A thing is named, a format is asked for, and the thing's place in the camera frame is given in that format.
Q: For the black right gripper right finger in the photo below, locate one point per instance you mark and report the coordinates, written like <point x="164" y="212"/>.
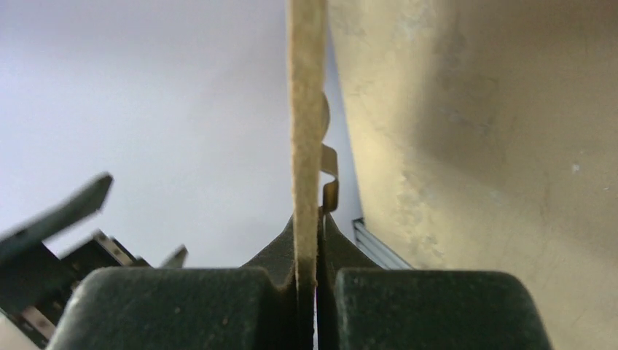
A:
<point x="363" y="306"/>

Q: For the aluminium extrusion rail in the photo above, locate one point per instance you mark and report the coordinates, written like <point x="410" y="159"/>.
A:
<point x="375" y="249"/>

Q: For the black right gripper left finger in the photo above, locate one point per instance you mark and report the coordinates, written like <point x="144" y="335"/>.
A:
<point x="250" y="307"/>

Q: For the brown hardboard backing board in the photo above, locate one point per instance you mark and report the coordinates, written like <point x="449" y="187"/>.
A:
<point x="306" y="30"/>

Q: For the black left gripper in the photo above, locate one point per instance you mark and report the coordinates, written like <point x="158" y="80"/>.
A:
<point x="36" y="285"/>

